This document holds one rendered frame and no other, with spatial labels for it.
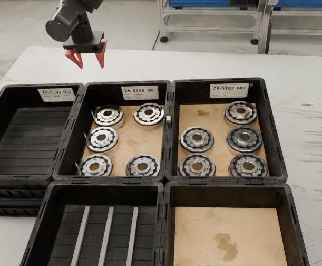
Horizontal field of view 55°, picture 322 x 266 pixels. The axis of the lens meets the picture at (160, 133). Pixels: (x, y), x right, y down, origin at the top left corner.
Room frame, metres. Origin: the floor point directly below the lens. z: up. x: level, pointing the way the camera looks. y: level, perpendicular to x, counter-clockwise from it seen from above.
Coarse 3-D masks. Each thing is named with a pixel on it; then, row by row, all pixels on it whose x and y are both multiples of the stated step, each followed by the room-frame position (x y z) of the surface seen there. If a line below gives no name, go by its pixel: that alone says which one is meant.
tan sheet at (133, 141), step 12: (132, 108) 0.82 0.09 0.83; (132, 120) 0.76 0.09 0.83; (120, 132) 0.71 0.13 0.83; (132, 132) 0.70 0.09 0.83; (144, 132) 0.70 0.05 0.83; (156, 132) 0.69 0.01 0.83; (120, 144) 0.66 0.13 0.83; (132, 144) 0.65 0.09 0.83; (144, 144) 0.65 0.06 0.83; (156, 144) 0.64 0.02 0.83; (84, 156) 0.63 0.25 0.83; (108, 156) 0.62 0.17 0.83; (120, 156) 0.61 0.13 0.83; (132, 156) 0.60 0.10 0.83; (156, 156) 0.59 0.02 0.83; (120, 168) 0.56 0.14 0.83
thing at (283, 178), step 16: (176, 80) 0.82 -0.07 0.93; (192, 80) 0.81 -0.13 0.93; (208, 80) 0.80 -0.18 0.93; (224, 80) 0.78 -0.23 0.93; (240, 80) 0.77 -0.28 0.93; (256, 80) 0.77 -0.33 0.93; (272, 128) 0.55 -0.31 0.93; (176, 176) 0.44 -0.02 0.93; (192, 176) 0.43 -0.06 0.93; (208, 176) 0.43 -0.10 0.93; (224, 176) 0.42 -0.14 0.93; (240, 176) 0.41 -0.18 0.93; (256, 176) 0.41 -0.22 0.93; (272, 176) 0.40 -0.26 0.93
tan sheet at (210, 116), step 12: (180, 108) 0.79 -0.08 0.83; (192, 108) 0.78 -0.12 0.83; (204, 108) 0.77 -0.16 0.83; (216, 108) 0.76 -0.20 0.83; (180, 120) 0.73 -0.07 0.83; (192, 120) 0.72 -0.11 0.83; (204, 120) 0.71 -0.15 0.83; (216, 120) 0.71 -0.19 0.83; (180, 132) 0.67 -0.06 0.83; (216, 132) 0.65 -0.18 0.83; (228, 132) 0.65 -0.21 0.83; (216, 144) 0.61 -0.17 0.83; (180, 156) 0.58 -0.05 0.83; (216, 156) 0.56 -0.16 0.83; (228, 156) 0.55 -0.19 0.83; (264, 156) 0.54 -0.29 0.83; (216, 168) 0.52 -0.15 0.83
